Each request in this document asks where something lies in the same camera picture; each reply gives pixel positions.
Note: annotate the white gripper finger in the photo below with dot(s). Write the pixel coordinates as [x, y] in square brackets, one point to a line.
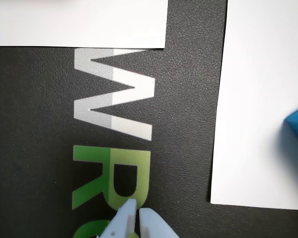
[121, 223]
[154, 225]

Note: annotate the white paper sheet marked home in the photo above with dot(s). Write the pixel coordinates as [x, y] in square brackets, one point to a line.
[258, 99]

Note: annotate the white paper sheet marked 1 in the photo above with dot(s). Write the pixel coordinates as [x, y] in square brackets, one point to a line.
[77, 22]

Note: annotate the dark mat with printed letters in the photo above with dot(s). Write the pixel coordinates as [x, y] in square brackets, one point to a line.
[188, 99]

